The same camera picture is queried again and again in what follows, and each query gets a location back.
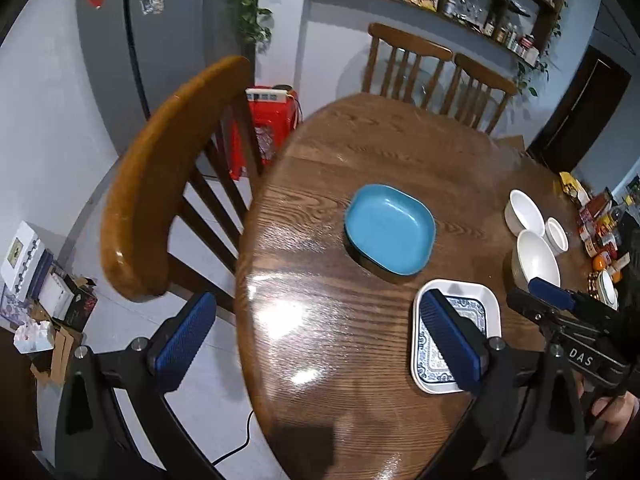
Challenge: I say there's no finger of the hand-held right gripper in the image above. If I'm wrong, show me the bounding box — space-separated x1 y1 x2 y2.
527 276 621 326
506 286 566 333

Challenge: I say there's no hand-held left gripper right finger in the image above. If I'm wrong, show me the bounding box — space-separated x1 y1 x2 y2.
418 288 589 480

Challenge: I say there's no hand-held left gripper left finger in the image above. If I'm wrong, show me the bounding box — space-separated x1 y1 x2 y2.
54 291 231 480

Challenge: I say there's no white blue patterned square plate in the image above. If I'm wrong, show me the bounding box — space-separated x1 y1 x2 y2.
410 278 502 395

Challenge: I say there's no small white ramekin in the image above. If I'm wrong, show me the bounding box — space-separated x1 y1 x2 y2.
544 217 570 257

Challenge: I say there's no person's right hand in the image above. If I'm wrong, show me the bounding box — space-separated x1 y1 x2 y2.
580 385 640 453

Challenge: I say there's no green rimmed white bowl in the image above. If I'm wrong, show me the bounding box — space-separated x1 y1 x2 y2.
597 269 620 311

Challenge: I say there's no red white label jar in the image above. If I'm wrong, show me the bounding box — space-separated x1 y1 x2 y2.
582 225 619 256

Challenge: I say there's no red sauce jar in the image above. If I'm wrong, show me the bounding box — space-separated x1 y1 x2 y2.
579 194 614 226

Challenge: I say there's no yellow snack packet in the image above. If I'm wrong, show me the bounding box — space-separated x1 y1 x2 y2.
559 171 592 207

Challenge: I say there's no black box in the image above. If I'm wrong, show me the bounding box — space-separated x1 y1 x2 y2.
60 275 99 334

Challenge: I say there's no brown cardboard sheet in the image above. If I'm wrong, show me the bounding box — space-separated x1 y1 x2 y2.
30 327 87 387

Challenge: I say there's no crumpled white tissue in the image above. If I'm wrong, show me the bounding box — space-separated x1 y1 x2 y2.
12 320 55 354

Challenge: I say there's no stack of books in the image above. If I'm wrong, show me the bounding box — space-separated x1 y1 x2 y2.
0 250 67 332

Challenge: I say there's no wooden chair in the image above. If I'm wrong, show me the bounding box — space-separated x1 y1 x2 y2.
440 52 518 136
361 22 454 106
100 55 266 321

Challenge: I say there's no dark wooden door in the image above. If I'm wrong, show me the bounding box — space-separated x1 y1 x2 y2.
527 45 633 173

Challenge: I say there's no white picture box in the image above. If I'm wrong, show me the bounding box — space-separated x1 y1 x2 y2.
0 220 47 289

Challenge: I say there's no green trailing plant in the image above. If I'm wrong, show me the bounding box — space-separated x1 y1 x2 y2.
514 35 557 98
222 0 281 54

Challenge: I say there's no red box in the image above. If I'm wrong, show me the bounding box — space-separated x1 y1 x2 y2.
229 87 302 182

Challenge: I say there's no white power strip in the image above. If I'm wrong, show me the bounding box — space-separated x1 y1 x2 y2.
245 87 294 104

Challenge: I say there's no grey refrigerator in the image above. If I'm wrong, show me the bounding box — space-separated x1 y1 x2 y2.
75 0 261 161

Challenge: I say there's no black floor cable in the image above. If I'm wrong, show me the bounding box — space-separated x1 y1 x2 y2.
210 407 256 467

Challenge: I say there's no wooden wall shelf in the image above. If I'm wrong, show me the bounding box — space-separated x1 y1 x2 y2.
312 0 573 68

